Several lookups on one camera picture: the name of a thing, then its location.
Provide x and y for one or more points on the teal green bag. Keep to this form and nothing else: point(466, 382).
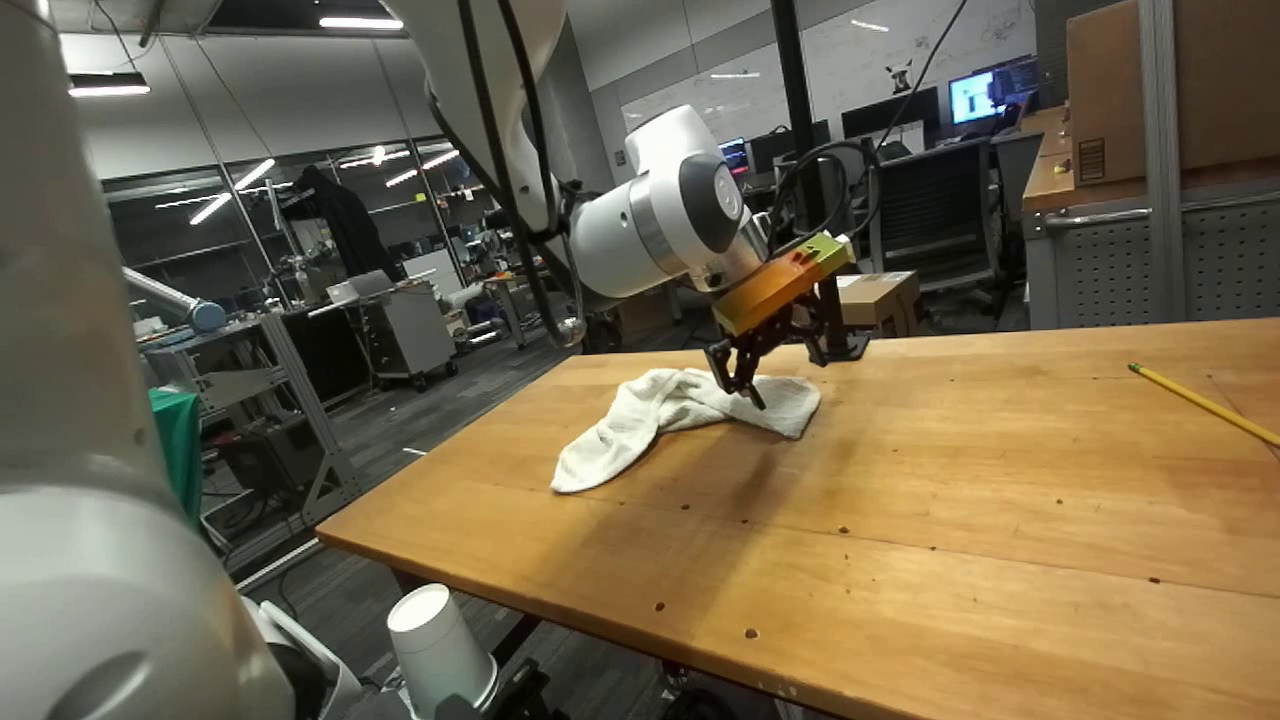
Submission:
point(177, 440)

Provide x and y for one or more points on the grey perforated metal cabinet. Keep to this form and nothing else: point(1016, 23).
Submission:
point(1107, 263)

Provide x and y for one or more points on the aluminium frame post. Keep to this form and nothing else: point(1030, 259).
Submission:
point(1160, 160)

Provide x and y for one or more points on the ceiling light strip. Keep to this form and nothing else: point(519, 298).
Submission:
point(363, 23)
point(109, 87)

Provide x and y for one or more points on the large cardboard box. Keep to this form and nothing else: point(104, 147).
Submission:
point(1212, 87)

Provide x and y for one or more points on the grey background robot arm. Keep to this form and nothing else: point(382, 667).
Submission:
point(175, 300)

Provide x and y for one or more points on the white paper cup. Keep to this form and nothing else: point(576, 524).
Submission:
point(433, 647)

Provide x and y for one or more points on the white equipment cart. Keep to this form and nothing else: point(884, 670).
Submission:
point(407, 325)

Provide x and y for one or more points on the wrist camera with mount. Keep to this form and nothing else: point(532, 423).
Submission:
point(783, 280)

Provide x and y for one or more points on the white terry towel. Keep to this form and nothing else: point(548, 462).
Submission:
point(642, 404)

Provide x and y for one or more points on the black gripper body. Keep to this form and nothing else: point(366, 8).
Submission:
point(767, 332)

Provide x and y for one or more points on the grey metal shelf table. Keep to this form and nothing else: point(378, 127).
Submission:
point(287, 384)

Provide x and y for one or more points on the black camera stand pole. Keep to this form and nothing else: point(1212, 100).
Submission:
point(796, 80)

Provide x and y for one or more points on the yellow pencil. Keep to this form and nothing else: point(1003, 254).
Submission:
point(1201, 401)

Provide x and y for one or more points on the black hanging jacket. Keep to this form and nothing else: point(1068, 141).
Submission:
point(340, 221)

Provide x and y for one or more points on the lit computer monitor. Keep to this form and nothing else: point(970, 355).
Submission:
point(991, 99)

